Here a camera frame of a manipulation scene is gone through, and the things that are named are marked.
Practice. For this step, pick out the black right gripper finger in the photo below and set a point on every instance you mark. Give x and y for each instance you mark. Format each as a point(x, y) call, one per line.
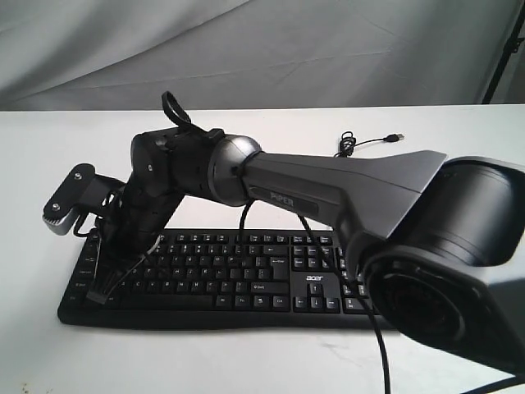
point(101, 286)
point(116, 271)

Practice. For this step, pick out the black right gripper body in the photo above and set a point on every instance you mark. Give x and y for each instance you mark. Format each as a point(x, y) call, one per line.
point(134, 222)

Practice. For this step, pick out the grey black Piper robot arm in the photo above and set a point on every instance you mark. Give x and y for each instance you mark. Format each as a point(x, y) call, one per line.
point(439, 243)

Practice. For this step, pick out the black acer keyboard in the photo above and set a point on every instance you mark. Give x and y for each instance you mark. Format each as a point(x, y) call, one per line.
point(216, 279)

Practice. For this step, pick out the grey backdrop cloth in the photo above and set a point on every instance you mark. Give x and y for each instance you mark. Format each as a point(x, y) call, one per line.
point(122, 55)

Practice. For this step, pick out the black tripod stand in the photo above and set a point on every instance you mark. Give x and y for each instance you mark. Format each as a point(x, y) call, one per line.
point(511, 46)

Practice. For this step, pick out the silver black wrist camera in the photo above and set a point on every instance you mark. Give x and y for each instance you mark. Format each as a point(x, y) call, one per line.
point(81, 193)

